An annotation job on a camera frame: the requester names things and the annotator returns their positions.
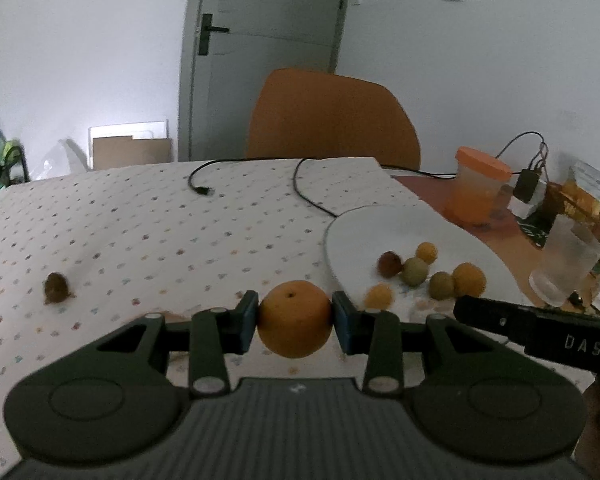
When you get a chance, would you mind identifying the small dark red fruit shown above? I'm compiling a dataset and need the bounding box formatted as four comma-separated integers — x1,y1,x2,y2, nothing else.
376,252,403,278

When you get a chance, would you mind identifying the pale green round fruit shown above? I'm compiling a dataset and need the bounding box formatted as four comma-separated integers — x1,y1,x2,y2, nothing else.
428,271,455,301

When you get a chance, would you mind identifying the orange lid plastic jar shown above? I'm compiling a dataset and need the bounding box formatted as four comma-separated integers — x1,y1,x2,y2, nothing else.
444,146,513,226

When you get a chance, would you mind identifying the dark brown round fruit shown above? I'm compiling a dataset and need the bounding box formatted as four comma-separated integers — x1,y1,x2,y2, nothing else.
44,272,76,304

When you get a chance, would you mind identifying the cardboard and white board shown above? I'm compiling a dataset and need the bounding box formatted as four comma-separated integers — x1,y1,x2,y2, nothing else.
88,119,172,170

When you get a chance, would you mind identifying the white round plate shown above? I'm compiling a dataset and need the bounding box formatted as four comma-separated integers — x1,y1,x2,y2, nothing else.
324,206,529,320

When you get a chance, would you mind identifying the small orange kumquat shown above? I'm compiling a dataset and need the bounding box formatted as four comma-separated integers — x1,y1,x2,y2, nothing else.
415,242,438,266

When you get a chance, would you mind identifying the black usb cable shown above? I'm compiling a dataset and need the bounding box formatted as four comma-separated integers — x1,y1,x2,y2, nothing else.
187,156,458,219

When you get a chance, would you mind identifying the large orange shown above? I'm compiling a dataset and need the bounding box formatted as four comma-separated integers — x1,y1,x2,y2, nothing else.
258,281,332,359
452,262,486,297

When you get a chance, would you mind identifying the small green fruit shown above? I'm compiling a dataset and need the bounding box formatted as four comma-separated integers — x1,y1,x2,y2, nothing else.
400,257,429,287

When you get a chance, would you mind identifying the yellow snack packet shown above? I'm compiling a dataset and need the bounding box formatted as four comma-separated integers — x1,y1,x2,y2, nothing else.
560,159,600,222

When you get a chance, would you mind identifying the black power adapter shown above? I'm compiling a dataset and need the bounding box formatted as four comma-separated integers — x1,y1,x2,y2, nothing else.
513,169,540,204

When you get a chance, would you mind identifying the dotted white tablecloth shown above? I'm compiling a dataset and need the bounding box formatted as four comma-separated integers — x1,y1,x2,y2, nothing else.
0,158,426,477

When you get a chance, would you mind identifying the small orange fruit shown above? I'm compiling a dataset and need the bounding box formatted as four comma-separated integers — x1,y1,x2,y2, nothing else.
364,283,394,310

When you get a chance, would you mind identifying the grey door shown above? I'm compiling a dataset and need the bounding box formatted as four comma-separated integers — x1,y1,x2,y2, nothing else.
178,0,347,162

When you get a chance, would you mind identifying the black door handle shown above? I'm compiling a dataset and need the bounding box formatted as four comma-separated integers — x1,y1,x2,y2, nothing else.
198,13,230,56

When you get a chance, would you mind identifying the orange chair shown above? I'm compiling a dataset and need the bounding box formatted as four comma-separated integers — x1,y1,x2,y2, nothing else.
246,68,420,169

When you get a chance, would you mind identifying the frosted drinking glass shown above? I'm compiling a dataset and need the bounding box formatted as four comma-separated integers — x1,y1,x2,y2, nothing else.
529,214,600,308

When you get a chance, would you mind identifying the black storage rack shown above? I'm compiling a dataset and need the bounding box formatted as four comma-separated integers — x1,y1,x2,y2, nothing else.
0,144,31,190

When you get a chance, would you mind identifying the orange patterned table mat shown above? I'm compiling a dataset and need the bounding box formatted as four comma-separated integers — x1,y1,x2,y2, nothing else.
389,170,545,307

